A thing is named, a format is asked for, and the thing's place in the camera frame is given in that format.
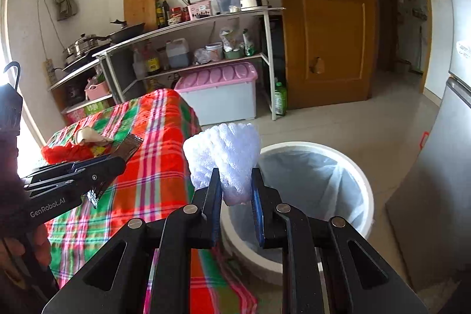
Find steel steamer pot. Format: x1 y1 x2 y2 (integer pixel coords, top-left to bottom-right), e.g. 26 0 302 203
62 34 108 61

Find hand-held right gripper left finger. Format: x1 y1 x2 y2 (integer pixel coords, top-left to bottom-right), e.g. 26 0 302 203
40 168 224 314

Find plastic jug with dark liquid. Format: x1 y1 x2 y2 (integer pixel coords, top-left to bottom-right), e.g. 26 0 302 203
165 38 190 70

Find storage box with pink lid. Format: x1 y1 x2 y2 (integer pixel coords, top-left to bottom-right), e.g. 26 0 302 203
174 62 257 126

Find wooden door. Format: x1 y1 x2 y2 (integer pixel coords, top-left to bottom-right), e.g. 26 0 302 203
268 0 379 111

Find clear plastic bottle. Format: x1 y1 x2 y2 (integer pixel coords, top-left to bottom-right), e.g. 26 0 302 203
132 47 148 80

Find wall cable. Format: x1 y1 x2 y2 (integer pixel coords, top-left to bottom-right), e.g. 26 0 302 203
37 0 64 61

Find pink plastic basket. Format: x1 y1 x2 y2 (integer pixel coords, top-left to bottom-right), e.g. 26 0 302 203
85 80 111 101

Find black frying pan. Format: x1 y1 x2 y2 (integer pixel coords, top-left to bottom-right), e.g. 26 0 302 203
107 20 146 43

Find wall power strip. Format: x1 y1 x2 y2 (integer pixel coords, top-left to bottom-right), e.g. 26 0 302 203
44 58 57 84

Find clear plastic container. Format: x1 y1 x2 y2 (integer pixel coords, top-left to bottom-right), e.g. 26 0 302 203
210 0 241 15

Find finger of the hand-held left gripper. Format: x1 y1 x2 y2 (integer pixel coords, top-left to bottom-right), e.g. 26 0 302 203
26 156 127 186
24 169 124 199

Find crumpled clear plastic bag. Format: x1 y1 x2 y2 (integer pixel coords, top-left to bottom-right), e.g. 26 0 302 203
193 48 212 65

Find white plastic tub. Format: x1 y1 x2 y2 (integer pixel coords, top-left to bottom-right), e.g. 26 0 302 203
205 42 224 62

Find grey refrigerator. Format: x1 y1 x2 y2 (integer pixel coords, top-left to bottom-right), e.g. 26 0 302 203
386 0 471 300

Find sauce bottle with yellow label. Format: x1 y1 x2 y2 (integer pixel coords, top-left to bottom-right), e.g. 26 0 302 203
145 42 161 75

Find white round trash bin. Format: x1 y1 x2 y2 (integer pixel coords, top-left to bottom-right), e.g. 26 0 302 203
220 142 375 283

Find low white shelf unit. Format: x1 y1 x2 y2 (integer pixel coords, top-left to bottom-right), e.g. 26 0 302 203
48 58 115 124

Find pink utensil holder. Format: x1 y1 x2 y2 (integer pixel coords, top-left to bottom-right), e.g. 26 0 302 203
188 0 211 20

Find clear plastic bin liner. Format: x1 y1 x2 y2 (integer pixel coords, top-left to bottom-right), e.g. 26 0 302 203
259 150 363 252

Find white paper bag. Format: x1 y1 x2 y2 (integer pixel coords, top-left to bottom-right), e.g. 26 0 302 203
74 127 115 146

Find pink printed box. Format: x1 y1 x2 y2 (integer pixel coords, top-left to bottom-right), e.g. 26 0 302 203
66 109 87 124

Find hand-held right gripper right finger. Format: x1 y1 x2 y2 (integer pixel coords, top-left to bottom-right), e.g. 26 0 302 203
250 169 429 314

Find person's left hand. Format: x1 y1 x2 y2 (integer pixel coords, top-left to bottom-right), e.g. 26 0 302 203
0 226 51 287

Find dark rice cooker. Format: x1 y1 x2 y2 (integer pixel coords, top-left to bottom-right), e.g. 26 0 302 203
66 85 86 106

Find green and white food bags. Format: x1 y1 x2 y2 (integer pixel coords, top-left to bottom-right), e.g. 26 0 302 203
220 28 258 59

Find black induction cooker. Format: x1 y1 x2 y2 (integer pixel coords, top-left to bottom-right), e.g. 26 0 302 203
62 49 113 72

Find white metal shelf unit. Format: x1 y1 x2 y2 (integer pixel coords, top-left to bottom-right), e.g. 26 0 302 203
94 7 286 121

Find plaid tablecloth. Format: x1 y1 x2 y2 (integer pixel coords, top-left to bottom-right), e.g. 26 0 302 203
40 89 258 314

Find wooden cutting board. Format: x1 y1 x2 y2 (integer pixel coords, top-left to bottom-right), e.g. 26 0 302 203
123 0 157 32

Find green detergent bottle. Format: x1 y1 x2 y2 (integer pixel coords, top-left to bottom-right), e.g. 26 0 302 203
274 82 288 117

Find green printed carton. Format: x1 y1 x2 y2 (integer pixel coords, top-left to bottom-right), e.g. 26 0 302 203
84 99 115 118

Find white tissue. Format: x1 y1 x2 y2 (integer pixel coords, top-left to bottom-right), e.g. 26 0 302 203
183 123 261 206

